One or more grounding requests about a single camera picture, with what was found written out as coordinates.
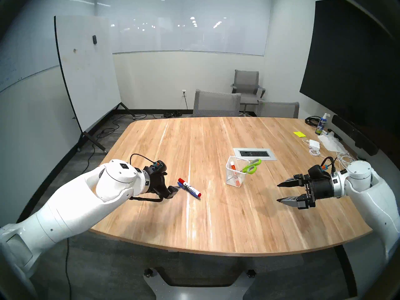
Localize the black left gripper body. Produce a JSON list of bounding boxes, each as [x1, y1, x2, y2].
[[144, 168, 171, 198]]

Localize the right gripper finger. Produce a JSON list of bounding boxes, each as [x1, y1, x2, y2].
[[277, 174, 308, 188], [277, 194, 315, 210]]

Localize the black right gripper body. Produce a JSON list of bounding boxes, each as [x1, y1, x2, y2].
[[305, 178, 334, 209]]

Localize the blue ballpoint pen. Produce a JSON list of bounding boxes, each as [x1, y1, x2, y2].
[[177, 182, 200, 200]]

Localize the red capped white marker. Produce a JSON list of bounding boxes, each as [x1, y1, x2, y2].
[[178, 178, 202, 198]]

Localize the green handled scissors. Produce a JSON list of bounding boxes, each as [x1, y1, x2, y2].
[[241, 159, 262, 175]]

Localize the white mesh pen holder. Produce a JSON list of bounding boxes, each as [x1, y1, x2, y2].
[[225, 155, 250, 188]]

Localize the orange white Expo marker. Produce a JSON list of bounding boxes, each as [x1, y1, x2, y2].
[[230, 162, 240, 187]]

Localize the white crumpled plastic sheet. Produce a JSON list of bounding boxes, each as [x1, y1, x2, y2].
[[318, 134, 349, 153]]

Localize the silver table outlet box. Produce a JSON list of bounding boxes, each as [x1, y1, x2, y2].
[[233, 147, 277, 161]]

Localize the whiteboard cleaner spray bottle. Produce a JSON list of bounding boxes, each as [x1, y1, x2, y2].
[[315, 113, 328, 135]]

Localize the black video sound bar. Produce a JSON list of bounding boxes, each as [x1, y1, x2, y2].
[[332, 114, 379, 156]]

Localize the gray mesh office chair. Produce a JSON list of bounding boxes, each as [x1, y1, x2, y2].
[[256, 100, 300, 118], [193, 89, 242, 117]]

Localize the gray office chair with armrests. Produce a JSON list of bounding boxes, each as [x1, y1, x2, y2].
[[231, 70, 266, 115]]

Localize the rolling white whiteboard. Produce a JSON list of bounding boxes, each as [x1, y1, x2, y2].
[[54, 16, 136, 154]]

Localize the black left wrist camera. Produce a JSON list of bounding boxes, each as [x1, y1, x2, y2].
[[147, 160, 168, 176]]

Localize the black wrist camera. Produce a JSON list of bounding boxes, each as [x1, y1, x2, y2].
[[308, 165, 332, 179], [147, 160, 168, 176]]

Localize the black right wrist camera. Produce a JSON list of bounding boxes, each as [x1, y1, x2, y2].
[[308, 165, 332, 179]]

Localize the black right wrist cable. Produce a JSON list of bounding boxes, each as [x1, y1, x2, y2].
[[320, 156, 338, 175]]

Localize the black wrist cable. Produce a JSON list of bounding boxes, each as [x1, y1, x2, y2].
[[130, 153, 157, 165], [320, 156, 338, 175]]

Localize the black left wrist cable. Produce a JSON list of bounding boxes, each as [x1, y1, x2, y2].
[[130, 153, 157, 165]]

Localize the white charger cable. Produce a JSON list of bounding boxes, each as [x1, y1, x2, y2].
[[309, 148, 355, 166]]

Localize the long black floor cable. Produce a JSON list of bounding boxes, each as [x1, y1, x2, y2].
[[65, 113, 138, 300]]

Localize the large black wall screen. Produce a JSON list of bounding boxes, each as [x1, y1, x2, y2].
[[299, 0, 400, 150]]

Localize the wide glass wall board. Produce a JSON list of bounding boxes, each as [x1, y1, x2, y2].
[[95, 0, 272, 56]]

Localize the side wall whiteboard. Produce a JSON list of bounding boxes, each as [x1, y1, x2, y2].
[[0, 21, 61, 92]]

